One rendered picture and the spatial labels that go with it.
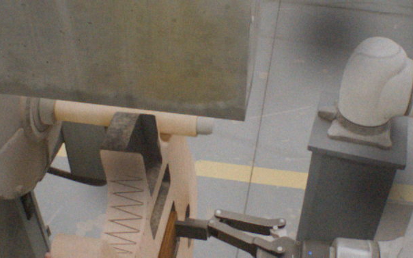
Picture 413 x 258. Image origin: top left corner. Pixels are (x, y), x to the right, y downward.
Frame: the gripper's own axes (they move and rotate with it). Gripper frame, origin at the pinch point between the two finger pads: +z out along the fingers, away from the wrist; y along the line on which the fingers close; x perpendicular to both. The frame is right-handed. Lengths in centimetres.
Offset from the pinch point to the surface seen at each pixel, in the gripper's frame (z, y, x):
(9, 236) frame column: 35.1, 9.6, -20.2
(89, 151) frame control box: 22.6, 25.5, -11.4
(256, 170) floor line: -2, 121, -121
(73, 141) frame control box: 25.6, 25.7, -9.5
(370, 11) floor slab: -64, 295, -138
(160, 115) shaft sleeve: 1.9, 8.1, 16.6
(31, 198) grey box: 38, 23, -26
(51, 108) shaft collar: 15.7, 7.1, 16.8
